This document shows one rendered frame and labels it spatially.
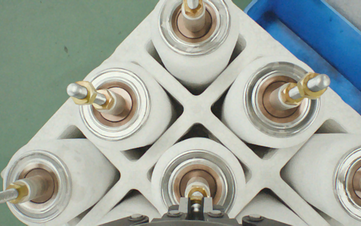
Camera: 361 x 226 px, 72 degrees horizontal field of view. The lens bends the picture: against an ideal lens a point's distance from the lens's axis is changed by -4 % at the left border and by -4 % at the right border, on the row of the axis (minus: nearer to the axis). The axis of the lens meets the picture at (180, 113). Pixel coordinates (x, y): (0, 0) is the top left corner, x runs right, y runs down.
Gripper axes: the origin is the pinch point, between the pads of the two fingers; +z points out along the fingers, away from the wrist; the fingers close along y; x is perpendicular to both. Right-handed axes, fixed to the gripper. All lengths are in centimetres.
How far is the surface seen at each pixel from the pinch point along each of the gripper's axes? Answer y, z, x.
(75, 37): -25, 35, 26
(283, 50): 11.3, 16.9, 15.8
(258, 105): 6.1, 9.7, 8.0
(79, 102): -8.4, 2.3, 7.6
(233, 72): 4.8, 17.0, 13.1
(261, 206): 7.6, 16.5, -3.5
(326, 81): 8.6, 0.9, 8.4
